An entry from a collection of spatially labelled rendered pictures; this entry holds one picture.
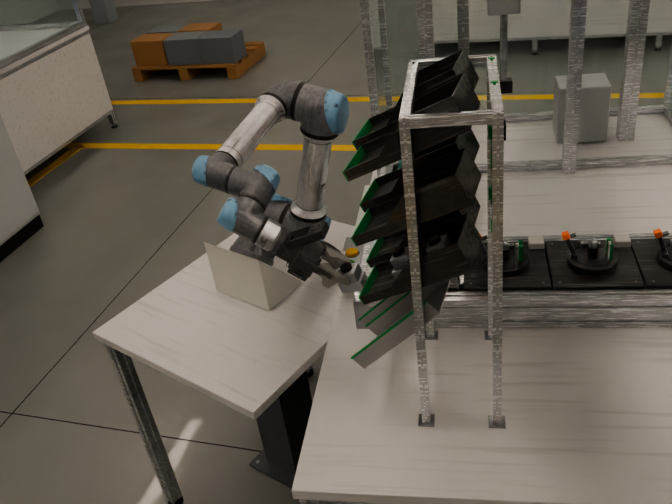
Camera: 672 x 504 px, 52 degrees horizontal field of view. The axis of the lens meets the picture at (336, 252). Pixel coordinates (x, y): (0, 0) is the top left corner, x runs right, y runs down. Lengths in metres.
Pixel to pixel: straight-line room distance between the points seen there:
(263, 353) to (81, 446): 1.41
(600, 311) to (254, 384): 0.97
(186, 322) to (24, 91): 3.77
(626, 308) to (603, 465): 0.50
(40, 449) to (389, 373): 1.88
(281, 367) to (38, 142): 4.15
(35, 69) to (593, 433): 4.97
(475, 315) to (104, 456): 1.80
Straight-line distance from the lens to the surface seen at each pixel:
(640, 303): 2.03
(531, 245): 2.17
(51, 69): 6.02
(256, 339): 2.10
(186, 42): 7.47
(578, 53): 2.68
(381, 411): 1.81
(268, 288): 2.16
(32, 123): 5.81
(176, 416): 3.22
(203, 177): 1.80
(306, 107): 2.01
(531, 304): 1.99
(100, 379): 3.57
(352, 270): 1.72
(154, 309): 2.35
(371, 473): 1.68
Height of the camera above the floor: 2.15
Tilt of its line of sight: 32 degrees down
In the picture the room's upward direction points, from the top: 8 degrees counter-clockwise
